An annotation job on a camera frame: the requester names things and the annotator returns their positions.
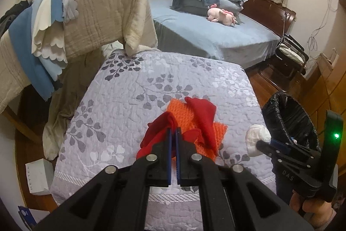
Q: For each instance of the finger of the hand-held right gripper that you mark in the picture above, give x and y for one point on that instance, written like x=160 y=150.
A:
x=270 y=149
x=294 y=149

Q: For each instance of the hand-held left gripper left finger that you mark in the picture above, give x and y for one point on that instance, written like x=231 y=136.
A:
x=169 y=155

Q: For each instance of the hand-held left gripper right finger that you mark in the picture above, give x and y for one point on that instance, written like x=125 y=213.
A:
x=178 y=158

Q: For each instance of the white tissue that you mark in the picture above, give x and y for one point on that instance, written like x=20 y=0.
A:
x=255 y=136

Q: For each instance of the black lined trash bin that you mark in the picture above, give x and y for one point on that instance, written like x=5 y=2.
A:
x=292 y=117

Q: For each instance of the orange mesh cloth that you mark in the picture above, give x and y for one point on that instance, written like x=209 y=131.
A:
x=178 y=112

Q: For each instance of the person's right hand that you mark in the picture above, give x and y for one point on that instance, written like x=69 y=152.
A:
x=315 y=212

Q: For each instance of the wooden cabinet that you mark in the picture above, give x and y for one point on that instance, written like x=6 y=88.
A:
x=324 y=90

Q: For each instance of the grey floral quilt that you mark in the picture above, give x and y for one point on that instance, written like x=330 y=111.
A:
x=162 y=71

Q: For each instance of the black folding chair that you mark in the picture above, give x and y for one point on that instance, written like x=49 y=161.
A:
x=281 y=64

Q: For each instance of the white chair cushion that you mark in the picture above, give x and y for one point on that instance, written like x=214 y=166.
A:
x=290 y=53

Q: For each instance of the beige hanging sheet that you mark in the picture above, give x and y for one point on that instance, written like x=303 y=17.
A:
x=70 y=90

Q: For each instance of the bed with blue sheet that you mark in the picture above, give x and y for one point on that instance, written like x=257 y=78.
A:
x=202 y=33

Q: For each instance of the plain white box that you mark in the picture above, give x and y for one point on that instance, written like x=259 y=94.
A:
x=39 y=177

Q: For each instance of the pink plush toy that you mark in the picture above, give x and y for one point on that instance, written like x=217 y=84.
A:
x=221 y=14

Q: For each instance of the dark wooden headboard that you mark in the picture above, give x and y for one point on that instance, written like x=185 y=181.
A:
x=267 y=5

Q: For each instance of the light blue scalloped cloth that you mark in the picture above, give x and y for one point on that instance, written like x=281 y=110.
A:
x=51 y=66

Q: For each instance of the blue and white box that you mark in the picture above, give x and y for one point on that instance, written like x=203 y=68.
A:
x=27 y=216

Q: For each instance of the wooden table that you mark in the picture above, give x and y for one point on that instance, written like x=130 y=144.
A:
x=16 y=122

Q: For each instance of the blue felt cloth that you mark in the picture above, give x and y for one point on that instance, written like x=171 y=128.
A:
x=24 y=38

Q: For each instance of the cream scalloped cloth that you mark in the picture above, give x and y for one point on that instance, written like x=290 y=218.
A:
x=48 y=11

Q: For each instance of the dark grey cloth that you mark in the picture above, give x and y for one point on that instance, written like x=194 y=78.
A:
x=13 y=13

